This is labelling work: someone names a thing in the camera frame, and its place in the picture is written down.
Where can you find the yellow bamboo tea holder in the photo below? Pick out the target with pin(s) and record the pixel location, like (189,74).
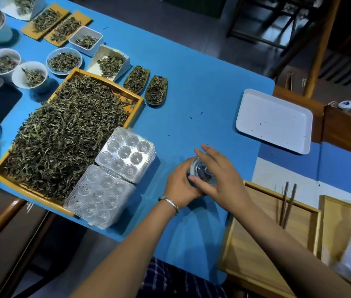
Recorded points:
(67,28)
(45,21)

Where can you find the clear plastic ball mould case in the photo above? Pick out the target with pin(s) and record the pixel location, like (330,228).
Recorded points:
(116,170)

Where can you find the person's right middle finger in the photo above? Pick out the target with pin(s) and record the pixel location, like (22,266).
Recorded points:
(213,153)

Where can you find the small blue table mat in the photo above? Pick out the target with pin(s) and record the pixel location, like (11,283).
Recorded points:
(333,164)

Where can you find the small clear glass jar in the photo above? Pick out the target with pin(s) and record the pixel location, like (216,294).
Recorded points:
(202,170)

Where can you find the plaid clothing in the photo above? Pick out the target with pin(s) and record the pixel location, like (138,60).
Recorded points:
(175,280)

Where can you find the white square dish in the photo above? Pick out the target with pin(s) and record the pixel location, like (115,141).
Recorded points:
(86,41)

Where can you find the small white and blue object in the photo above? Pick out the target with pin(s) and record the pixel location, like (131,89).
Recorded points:
(348,104)

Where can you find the white round bowl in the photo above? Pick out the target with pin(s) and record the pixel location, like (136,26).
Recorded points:
(30,76)
(3,62)

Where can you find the person's left forearm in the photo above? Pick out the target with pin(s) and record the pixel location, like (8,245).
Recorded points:
(132,251)

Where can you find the brown stick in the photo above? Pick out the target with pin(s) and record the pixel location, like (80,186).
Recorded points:
(289,204)
(284,201)

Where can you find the person's right forearm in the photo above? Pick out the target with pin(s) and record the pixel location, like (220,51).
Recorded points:
(287,248)

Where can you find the person's right hand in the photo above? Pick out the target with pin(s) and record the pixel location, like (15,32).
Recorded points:
(225,183)

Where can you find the person's right thumb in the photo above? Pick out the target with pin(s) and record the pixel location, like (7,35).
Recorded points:
(200,181)

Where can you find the white paper scoop box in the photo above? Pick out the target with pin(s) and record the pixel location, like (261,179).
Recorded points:
(108,63)

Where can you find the large yellow wooden tray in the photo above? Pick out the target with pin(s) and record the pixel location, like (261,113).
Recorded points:
(70,211)

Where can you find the white open container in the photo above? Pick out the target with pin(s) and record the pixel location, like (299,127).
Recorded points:
(23,6)

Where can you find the dark wooden tea scoop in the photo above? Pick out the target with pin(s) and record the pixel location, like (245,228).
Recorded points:
(156,90)
(135,80)

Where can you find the small light wooden tray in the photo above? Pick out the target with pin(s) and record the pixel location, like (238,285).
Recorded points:
(338,226)

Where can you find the person's left thumb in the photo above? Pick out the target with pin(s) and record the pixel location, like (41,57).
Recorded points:
(186,166)

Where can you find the white rectangular plastic tray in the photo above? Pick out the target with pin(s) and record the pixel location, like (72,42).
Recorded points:
(273,121)

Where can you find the wooden side table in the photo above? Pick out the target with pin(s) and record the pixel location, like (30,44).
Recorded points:
(343,130)

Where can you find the wide white round dish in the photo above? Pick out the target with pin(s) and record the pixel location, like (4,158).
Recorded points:
(63,61)

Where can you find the person's left hand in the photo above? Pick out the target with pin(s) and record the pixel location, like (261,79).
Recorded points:
(177,186)

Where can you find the large pile of tea leaves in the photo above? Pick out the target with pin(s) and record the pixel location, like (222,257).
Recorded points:
(66,133)

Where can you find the wooden chair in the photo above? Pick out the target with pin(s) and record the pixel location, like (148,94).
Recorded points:
(318,43)

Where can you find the white table mat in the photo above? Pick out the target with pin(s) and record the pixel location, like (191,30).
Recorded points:
(274,173)

